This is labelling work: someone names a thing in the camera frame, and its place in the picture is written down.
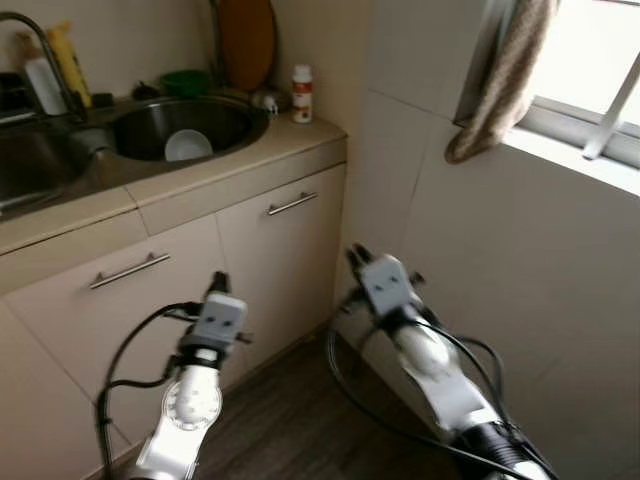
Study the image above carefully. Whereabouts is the white ceramic plate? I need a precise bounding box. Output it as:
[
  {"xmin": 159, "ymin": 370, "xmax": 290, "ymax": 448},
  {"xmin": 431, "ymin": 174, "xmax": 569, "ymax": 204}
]
[{"xmin": 165, "ymin": 128, "xmax": 214, "ymax": 163}]

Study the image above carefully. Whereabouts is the beige cabinet door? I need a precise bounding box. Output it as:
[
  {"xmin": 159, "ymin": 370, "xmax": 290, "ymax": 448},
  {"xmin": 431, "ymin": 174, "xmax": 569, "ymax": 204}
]
[
  {"xmin": 215, "ymin": 163, "xmax": 348, "ymax": 376},
  {"xmin": 0, "ymin": 213, "xmax": 251, "ymax": 451},
  {"xmin": 0, "ymin": 300, "xmax": 136, "ymax": 480}
]

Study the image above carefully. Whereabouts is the stainless steel double sink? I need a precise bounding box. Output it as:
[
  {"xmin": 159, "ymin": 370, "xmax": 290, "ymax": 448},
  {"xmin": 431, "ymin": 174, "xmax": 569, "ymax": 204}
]
[{"xmin": 0, "ymin": 93, "xmax": 273, "ymax": 216}]

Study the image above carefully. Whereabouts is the white bottle red label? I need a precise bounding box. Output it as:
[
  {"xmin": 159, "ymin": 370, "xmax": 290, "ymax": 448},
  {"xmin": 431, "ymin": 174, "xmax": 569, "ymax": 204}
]
[{"xmin": 291, "ymin": 64, "xmax": 315, "ymax": 125}]

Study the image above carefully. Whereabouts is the grey dish cloth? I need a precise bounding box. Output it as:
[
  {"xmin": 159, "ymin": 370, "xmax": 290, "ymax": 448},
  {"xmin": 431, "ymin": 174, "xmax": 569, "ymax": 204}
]
[{"xmin": 65, "ymin": 125, "xmax": 116, "ymax": 171}]

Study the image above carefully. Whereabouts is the green plastic bowl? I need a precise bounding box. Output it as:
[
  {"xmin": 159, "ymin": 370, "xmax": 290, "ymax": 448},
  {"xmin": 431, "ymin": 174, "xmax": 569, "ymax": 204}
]
[{"xmin": 160, "ymin": 68, "xmax": 211, "ymax": 99}]

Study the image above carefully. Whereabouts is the black sink stopper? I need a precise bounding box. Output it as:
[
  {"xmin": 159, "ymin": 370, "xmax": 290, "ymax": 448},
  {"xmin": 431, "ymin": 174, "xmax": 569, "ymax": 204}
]
[{"xmin": 130, "ymin": 80, "xmax": 161, "ymax": 101}]

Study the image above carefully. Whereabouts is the brown patterned curtain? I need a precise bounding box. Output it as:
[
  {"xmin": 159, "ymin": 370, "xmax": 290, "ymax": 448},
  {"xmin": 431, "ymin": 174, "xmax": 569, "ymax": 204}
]
[{"xmin": 445, "ymin": 0, "xmax": 561, "ymax": 166}]

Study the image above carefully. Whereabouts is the round wooden cutting board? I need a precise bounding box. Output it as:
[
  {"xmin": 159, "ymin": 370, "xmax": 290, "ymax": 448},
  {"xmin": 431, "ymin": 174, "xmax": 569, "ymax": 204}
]
[{"xmin": 215, "ymin": 0, "xmax": 279, "ymax": 93}]

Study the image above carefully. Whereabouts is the white plastic bottle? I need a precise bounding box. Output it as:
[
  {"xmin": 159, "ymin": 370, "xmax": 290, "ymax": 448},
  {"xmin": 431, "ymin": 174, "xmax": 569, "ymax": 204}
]
[{"xmin": 22, "ymin": 40, "xmax": 66, "ymax": 116}]

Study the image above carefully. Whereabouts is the yellow dish soap bottle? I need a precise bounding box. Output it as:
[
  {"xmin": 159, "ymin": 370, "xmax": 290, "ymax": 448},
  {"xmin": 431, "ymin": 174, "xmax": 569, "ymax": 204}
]
[{"xmin": 45, "ymin": 20, "xmax": 93, "ymax": 109}]

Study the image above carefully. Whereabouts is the white window bar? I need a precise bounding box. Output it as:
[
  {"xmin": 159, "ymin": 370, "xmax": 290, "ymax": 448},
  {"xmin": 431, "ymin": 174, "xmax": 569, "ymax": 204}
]
[{"xmin": 583, "ymin": 50, "xmax": 640, "ymax": 161}]

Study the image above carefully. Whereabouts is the flexible spring steel faucet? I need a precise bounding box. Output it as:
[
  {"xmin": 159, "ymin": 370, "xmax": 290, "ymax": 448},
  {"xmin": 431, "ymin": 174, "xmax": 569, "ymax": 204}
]
[{"xmin": 0, "ymin": 10, "xmax": 86, "ymax": 126}]

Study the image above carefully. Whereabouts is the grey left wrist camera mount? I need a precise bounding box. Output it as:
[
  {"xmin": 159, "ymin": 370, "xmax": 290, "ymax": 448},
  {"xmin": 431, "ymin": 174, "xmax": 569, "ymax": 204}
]
[{"xmin": 188, "ymin": 292, "xmax": 249, "ymax": 351}]

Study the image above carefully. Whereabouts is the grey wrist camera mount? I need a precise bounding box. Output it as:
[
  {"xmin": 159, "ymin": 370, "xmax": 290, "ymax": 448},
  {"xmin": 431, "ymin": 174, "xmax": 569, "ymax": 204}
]
[
  {"xmin": 188, "ymin": 292, "xmax": 249, "ymax": 351},
  {"xmin": 358, "ymin": 255, "xmax": 413, "ymax": 313}
]

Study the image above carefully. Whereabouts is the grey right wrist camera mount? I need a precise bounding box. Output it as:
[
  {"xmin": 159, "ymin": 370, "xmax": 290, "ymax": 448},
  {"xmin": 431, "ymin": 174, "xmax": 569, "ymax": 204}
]
[{"xmin": 358, "ymin": 255, "xmax": 413, "ymax": 313}]

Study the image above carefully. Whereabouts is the silver cabinet handle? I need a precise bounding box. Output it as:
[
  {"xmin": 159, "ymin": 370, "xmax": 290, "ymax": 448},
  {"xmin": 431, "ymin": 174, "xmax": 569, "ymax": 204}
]
[
  {"xmin": 88, "ymin": 252, "xmax": 173, "ymax": 291},
  {"xmin": 266, "ymin": 192, "xmax": 321, "ymax": 217}
]

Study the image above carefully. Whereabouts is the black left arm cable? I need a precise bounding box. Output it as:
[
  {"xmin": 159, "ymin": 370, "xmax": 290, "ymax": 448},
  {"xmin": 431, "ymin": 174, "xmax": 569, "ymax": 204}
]
[{"xmin": 95, "ymin": 300, "xmax": 201, "ymax": 480}]

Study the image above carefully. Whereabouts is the grey window frame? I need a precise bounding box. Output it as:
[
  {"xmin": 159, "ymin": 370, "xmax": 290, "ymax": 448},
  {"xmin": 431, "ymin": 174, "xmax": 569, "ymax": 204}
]
[{"xmin": 455, "ymin": 0, "xmax": 640, "ymax": 171}]

